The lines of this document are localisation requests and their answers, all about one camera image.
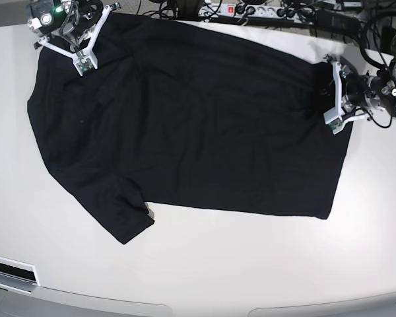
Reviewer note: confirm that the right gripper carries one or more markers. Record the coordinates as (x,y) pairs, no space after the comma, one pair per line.
(79,17)

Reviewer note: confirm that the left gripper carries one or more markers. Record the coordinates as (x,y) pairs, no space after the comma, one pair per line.
(360,91)

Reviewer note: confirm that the black t-shirt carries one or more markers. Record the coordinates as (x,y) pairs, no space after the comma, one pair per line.
(180,115)

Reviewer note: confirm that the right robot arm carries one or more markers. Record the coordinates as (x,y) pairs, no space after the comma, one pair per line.
(44,18)

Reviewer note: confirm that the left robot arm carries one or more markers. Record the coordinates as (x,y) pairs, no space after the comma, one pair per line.
(386,70)

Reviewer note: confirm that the black power adapter box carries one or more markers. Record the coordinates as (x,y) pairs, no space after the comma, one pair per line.
(336,23)

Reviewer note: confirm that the black pole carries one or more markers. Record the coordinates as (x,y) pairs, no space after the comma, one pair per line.
(188,8)

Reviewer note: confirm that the white power strip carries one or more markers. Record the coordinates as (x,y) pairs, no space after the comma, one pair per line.
(300,13)

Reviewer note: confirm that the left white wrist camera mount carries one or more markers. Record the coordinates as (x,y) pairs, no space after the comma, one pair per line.
(335,118)

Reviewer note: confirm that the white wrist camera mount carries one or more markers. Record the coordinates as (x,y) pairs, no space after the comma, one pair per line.
(83,57)
(335,118)

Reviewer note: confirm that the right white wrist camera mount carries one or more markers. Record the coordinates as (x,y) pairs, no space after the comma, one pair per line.
(83,57)

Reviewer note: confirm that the table cable grommet slot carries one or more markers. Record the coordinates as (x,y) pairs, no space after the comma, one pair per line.
(18,276)

